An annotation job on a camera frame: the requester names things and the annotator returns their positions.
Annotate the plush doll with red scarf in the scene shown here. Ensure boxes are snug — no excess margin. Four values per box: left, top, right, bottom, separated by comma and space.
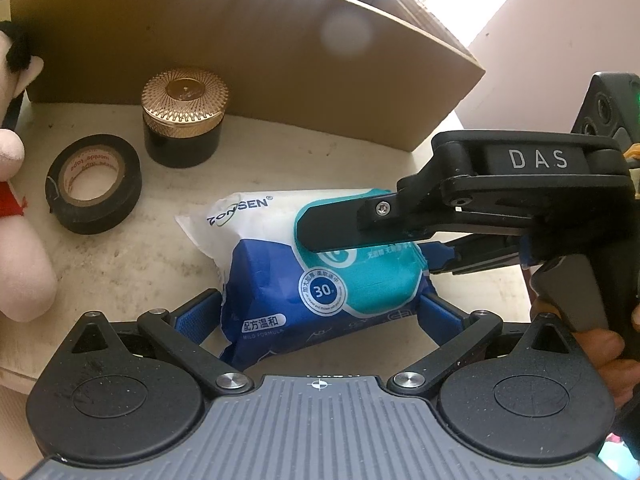
0, 20, 58, 322

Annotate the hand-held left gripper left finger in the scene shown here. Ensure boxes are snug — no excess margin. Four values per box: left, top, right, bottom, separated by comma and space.
65, 287, 253, 401

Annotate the black tape roll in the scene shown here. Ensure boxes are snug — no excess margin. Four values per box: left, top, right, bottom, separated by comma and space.
45, 134, 143, 235

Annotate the black jar with gold lid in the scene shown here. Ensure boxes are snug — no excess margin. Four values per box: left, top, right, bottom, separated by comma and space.
141, 67, 231, 167

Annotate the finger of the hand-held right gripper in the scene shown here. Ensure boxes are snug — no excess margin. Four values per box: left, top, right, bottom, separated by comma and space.
295, 172, 531, 253
425, 232, 523, 277

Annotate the brown cardboard box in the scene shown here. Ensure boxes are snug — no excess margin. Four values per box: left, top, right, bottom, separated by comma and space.
10, 0, 487, 153

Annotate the blue wet wipes pack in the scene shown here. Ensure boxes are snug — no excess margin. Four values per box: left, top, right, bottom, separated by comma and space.
175, 186, 438, 371

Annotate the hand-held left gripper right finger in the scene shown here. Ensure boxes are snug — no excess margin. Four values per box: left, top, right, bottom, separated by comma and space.
387, 292, 581, 401

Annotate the person's right hand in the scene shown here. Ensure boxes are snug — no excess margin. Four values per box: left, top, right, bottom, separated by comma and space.
529, 297, 633, 411

